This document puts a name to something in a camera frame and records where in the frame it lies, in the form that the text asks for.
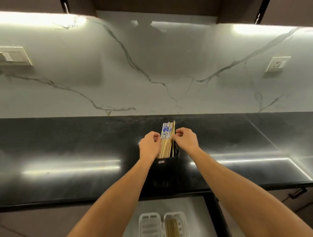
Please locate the black chopstick holder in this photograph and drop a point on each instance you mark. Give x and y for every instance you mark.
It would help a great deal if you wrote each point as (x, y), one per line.
(166, 173)

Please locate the chopsticks lot in tray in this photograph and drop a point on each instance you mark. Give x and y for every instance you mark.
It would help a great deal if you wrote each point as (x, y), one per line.
(173, 228)

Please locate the person's right forearm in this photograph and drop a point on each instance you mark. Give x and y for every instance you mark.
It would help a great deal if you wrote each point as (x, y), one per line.
(244, 193)

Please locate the open kitchen drawer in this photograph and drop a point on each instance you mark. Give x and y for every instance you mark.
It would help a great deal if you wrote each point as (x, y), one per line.
(195, 214)

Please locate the person's right fingers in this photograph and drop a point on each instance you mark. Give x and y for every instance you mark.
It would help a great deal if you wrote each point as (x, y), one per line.
(179, 134)

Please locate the person's right hand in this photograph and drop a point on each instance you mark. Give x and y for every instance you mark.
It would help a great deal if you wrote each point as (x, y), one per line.
(189, 141)

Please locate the white wall switch plate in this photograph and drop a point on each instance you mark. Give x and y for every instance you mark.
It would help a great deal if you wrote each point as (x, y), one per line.
(13, 56)

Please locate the person's left fingers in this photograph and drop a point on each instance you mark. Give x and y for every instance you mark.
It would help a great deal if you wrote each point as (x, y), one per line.
(157, 138)

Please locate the white wall power socket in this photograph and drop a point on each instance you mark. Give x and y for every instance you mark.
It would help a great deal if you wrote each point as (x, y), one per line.
(277, 64)

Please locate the person's left hand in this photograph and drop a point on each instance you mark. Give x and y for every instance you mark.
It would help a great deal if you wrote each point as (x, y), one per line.
(148, 146)

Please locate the white plastic slotted tray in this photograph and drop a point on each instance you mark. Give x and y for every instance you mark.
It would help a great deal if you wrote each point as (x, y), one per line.
(184, 225)
(149, 225)

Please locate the bundle of wooden chopsticks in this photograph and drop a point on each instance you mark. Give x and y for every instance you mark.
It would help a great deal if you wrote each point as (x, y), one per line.
(167, 141)

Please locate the grey lower cabinet front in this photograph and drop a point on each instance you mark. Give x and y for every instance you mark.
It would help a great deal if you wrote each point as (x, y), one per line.
(293, 210)

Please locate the person's left forearm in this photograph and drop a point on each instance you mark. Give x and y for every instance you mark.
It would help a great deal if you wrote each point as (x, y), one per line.
(117, 200)

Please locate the dark upper cabinet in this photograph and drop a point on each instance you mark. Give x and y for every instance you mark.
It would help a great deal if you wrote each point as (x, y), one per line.
(36, 6)
(281, 11)

